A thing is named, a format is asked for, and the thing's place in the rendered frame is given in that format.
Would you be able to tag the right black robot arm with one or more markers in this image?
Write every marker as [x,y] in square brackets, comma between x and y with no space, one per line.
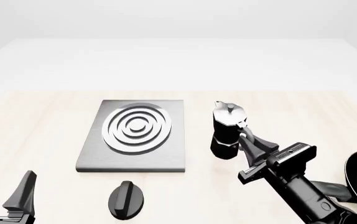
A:
[306,198]

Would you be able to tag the flat grey stove plate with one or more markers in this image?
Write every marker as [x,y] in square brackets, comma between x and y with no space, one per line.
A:
[97,154]

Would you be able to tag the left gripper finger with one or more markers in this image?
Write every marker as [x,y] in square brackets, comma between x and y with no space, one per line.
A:
[23,198]

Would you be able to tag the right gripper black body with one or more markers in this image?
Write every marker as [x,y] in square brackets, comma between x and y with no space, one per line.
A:
[290,161]

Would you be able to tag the black and silver moka pot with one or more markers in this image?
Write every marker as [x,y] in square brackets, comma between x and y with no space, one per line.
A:
[225,130]

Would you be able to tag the round black stove knob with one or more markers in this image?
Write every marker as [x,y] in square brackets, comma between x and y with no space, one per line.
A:
[125,203]

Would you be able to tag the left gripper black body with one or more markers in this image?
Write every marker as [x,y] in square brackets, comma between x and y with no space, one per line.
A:
[7,220]

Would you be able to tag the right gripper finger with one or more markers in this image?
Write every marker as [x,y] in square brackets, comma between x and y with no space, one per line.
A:
[252,154]
[265,144]

